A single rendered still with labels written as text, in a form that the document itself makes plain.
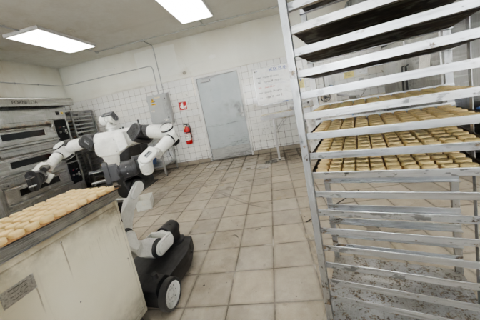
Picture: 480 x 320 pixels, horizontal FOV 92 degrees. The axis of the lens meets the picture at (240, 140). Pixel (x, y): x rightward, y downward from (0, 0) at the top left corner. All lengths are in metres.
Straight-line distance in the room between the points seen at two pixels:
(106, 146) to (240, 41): 4.40
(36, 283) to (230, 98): 4.84
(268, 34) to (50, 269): 5.22
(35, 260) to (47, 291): 0.15
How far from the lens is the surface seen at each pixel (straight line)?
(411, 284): 1.71
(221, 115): 5.63
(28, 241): 1.34
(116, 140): 1.72
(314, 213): 1.15
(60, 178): 5.50
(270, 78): 5.48
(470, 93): 1.07
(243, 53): 5.59
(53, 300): 1.45
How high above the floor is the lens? 1.24
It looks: 8 degrees down
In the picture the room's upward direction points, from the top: 11 degrees counter-clockwise
